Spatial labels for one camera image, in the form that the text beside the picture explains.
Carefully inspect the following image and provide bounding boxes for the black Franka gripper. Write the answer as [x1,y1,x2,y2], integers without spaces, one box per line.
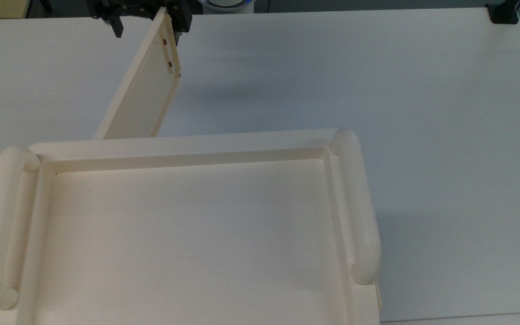
[86,0,193,46]

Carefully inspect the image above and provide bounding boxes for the black table clamp mount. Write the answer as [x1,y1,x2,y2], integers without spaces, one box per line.
[486,0,520,25]

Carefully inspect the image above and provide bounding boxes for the cream toy cabinet body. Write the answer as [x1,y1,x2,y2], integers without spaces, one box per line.
[0,128,381,325]

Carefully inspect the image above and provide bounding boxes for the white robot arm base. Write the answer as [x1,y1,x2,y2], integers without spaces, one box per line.
[197,0,257,15]

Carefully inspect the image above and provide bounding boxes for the cream cabinet door panel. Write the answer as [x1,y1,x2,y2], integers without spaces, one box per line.
[93,7,183,140]

